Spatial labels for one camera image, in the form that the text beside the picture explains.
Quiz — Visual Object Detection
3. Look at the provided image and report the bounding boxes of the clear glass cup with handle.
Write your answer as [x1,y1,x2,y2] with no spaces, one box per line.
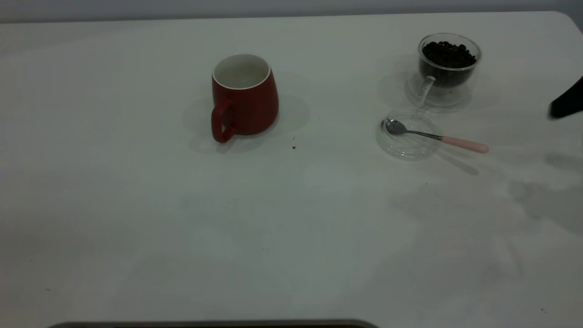
[414,33,482,109]

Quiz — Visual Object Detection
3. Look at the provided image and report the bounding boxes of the small clear glass dish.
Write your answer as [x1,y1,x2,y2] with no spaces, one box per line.
[376,108,443,161]

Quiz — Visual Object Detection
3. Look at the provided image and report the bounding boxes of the metal spoon with pink handle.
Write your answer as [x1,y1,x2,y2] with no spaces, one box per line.
[385,118,489,154]

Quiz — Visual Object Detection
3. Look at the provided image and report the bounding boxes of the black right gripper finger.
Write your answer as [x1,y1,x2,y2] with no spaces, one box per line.
[548,77,583,120]

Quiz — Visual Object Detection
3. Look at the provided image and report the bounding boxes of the dark coffee beans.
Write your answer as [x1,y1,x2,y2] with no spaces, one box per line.
[420,41,477,86]

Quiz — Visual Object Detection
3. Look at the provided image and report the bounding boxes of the red ceramic mug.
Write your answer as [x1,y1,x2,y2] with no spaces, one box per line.
[210,54,280,144]

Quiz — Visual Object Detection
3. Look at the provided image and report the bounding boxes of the clear glass saucer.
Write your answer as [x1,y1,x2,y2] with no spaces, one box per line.
[404,72,472,110]

